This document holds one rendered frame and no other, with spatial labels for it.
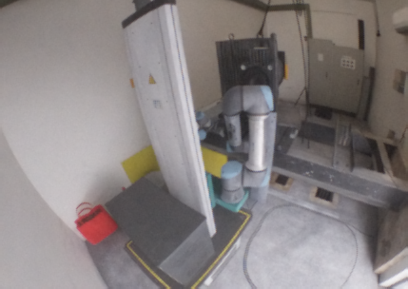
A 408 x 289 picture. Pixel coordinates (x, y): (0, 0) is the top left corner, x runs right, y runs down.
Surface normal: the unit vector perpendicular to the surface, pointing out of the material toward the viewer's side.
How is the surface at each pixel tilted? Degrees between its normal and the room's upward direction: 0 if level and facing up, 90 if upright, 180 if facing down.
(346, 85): 90
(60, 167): 90
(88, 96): 90
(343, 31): 90
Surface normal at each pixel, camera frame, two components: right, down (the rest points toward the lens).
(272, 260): -0.14, -0.87
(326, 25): -0.66, 0.44
